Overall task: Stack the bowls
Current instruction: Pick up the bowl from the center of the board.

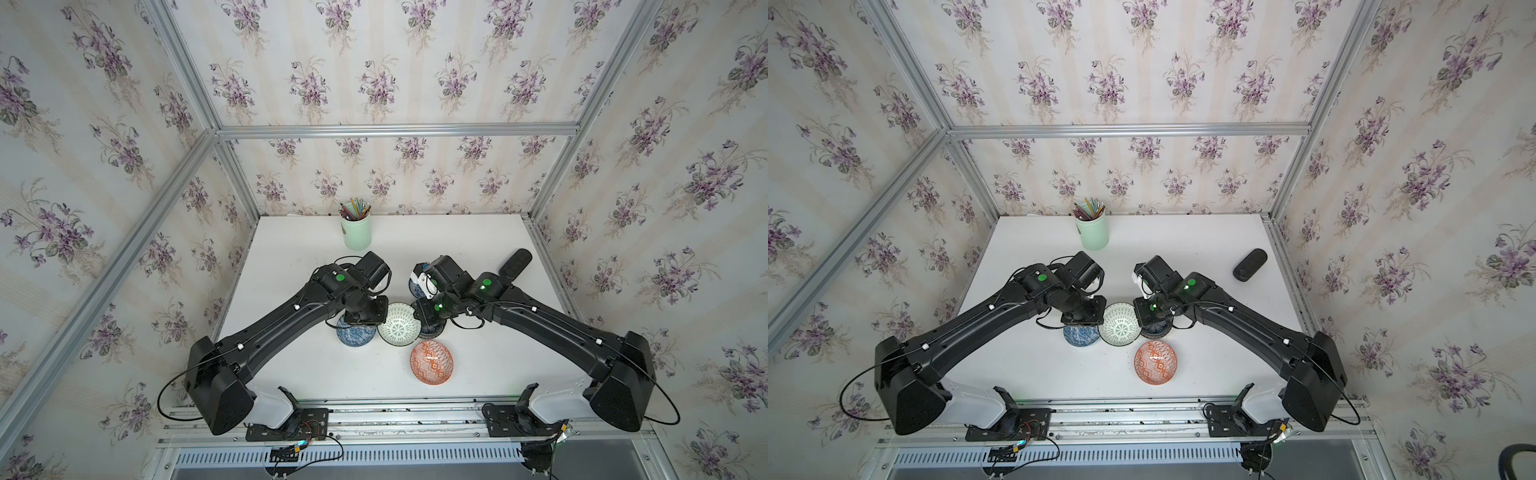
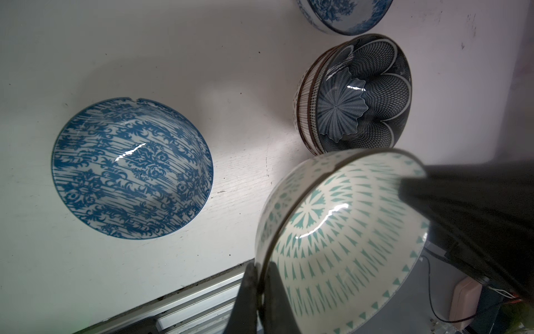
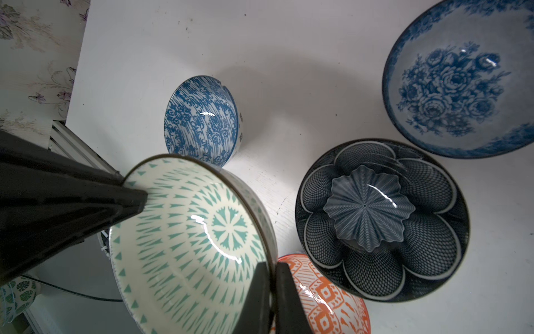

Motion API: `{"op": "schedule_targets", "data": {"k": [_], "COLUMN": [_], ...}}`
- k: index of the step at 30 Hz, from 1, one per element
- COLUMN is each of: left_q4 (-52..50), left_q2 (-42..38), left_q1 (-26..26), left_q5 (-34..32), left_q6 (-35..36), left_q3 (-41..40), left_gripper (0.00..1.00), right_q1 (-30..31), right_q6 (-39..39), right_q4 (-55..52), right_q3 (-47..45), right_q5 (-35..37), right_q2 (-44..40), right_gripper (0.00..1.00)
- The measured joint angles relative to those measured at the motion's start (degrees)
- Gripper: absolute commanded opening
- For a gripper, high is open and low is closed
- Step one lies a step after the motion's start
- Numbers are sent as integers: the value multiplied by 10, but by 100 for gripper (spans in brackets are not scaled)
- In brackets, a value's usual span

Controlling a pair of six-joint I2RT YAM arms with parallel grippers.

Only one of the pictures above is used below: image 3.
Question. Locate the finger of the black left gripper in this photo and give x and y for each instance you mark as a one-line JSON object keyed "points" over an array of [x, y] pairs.
{"points": [[50, 203]]}

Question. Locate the white green patterned bowl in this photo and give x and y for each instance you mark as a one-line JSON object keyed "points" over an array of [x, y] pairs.
{"points": [[186, 262]]}

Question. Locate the blue floral swirl bowl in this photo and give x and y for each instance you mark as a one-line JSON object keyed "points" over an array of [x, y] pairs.
{"points": [[202, 121]]}

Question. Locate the blue rose bowl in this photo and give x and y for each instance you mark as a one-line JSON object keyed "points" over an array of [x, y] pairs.
{"points": [[458, 81]]}

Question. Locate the dark navy petal bowl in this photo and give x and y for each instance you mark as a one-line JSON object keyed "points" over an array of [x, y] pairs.
{"points": [[382, 220]]}

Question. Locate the aluminium front rail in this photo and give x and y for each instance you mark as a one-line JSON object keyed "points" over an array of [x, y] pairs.
{"points": [[67, 144]]}

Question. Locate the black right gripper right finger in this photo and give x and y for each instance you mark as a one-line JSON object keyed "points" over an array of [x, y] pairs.
{"points": [[289, 314]]}

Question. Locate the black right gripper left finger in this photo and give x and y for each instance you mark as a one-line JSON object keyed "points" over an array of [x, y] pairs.
{"points": [[255, 316]]}

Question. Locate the orange patterned bowl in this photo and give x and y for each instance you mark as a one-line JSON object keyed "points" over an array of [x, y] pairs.
{"points": [[328, 309]]}

